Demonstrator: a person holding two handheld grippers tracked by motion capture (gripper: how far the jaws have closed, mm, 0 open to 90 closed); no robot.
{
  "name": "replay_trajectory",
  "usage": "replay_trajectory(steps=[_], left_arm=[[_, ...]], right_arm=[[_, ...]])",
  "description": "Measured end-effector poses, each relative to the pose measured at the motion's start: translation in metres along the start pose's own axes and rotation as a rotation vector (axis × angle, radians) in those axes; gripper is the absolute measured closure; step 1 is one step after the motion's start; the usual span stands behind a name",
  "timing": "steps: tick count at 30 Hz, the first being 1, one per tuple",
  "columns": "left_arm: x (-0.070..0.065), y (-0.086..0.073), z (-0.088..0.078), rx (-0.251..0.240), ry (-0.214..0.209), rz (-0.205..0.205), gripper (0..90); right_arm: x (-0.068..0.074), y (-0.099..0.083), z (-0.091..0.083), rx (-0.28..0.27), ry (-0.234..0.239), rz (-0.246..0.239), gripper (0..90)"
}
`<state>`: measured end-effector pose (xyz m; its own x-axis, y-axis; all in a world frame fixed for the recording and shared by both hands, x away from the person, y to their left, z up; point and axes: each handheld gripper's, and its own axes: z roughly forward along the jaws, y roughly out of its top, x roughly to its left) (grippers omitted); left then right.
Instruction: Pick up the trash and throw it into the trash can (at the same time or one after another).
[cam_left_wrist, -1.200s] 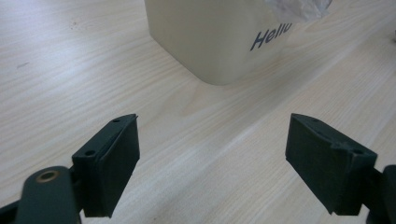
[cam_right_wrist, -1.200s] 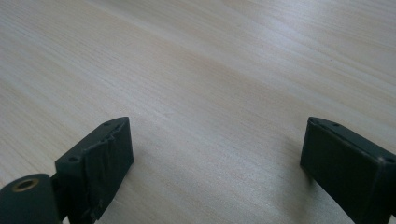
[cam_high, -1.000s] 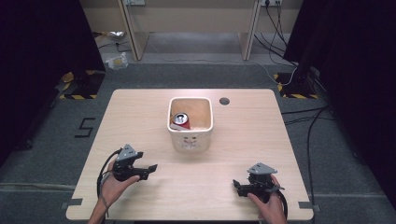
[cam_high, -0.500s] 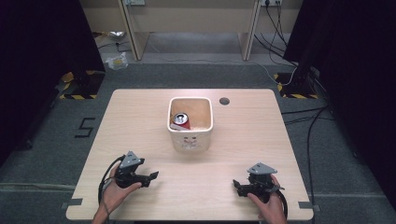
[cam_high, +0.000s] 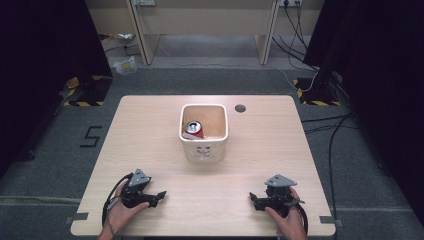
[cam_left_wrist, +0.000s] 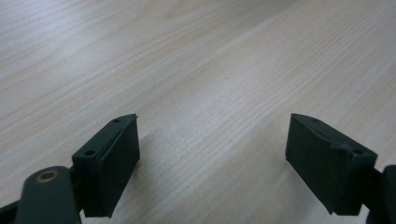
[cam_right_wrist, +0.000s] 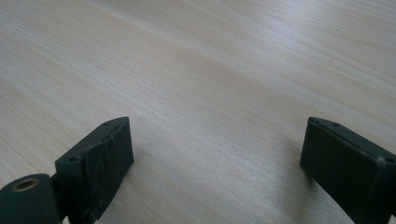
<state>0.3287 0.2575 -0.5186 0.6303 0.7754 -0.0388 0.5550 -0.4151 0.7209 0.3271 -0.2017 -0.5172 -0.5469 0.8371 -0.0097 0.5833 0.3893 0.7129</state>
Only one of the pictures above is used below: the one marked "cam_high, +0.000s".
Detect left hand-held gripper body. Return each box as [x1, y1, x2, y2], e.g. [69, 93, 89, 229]
[119, 168, 158, 210]

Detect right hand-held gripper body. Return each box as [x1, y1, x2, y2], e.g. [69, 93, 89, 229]
[264, 173, 306, 218]

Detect white square bin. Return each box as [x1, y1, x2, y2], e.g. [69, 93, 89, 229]
[179, 103, 230, 164]

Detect red drink can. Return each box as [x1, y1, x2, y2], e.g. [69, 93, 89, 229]
[184, 120, 205, 140]

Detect person's left hand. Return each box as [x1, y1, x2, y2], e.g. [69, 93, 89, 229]
[105, 181, 151, 235]

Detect person's right hand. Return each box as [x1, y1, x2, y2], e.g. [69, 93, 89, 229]
[264, 186, 309, 240]

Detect grey tape strip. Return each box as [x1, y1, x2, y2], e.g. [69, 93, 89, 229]
[319, 215, 344, 228]
[64, 212, 90, 225]

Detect stand base with hazard tape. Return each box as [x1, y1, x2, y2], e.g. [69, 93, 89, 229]
[293, 77, 343, 107]
[62, 75, 113, 108]

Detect clear plastic bag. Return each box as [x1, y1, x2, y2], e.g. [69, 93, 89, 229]
[112, 56, 138, 76]

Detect black curtain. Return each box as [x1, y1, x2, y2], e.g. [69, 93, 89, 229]
[0, 0, 113, 179]
[302, 0, 424, 228]

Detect crumpled plastic wrapper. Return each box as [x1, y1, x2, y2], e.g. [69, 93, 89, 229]
[115, 32, 135, 44]

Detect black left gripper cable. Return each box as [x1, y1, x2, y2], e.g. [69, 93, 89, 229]
[101, 172, 134, 228]

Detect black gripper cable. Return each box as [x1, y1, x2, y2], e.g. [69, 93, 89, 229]
[101, 172, 134, 228]
[295, 203, 310, 236]

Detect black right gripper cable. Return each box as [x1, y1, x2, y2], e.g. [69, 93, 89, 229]
[295, 203, 310, 236]

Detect black floor cables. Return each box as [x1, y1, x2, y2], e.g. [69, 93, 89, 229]
[300, 112, 358, 222]

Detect black wall cables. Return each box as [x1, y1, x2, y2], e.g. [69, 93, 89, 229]
[271, 3, 321, 73]

